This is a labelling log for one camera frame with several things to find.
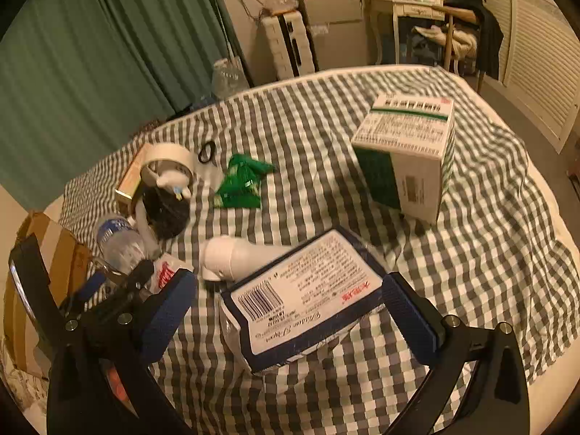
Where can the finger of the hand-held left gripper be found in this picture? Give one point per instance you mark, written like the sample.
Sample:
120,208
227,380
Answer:
140,272
93,286

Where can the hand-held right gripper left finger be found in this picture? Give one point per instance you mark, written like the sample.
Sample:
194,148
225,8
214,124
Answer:
165,321

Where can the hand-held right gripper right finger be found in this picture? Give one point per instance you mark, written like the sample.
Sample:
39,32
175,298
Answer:
410,321

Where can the cardboard box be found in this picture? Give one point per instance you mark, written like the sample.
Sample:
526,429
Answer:
68,249

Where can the dark bundle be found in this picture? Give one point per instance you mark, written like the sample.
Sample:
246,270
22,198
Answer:
165,215

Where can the blue and white tissue box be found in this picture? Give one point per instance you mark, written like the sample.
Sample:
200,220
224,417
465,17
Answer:
299,290

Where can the red and white sachet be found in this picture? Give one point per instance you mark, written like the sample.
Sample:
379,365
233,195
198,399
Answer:
165,272

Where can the clear plastic water bottle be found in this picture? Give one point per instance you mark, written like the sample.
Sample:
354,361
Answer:
120,240

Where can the white plastic bottle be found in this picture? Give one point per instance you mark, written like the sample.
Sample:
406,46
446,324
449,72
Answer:
226,258

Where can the wooden box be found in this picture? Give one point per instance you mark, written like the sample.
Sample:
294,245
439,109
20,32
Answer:
131,181

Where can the small white plush toy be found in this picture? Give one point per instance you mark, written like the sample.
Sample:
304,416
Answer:
174,185

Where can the white tape roll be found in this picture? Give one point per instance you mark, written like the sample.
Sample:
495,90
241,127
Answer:
167,154

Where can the green snack packet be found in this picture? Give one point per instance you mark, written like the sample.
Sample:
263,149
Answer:
240,181

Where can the grey checked blanket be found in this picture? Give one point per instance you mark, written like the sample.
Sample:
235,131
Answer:
317,199

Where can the white and green carton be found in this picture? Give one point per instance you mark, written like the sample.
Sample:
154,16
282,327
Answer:
408,145

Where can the large water jug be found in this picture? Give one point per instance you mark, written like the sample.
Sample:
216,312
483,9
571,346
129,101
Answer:
229,77

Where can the wide green curtain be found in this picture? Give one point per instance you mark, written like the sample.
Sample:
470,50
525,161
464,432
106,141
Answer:
113,54

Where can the white suitcase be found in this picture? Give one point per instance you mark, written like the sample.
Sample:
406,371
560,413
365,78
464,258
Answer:
285,45

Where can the cream clothing pile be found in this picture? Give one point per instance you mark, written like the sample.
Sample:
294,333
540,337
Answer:
462,40

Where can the wooden chair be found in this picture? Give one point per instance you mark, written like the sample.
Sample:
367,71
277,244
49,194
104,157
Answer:
457,31

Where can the white louvred closet doors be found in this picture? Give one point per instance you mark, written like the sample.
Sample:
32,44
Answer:
539,54

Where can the clear plastic bag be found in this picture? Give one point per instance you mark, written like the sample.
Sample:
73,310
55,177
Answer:
276,2

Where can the grey mini fridge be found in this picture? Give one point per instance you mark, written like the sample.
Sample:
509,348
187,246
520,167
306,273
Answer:
335,22

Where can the white dressing table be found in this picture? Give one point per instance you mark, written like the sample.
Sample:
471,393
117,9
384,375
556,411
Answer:
408,9

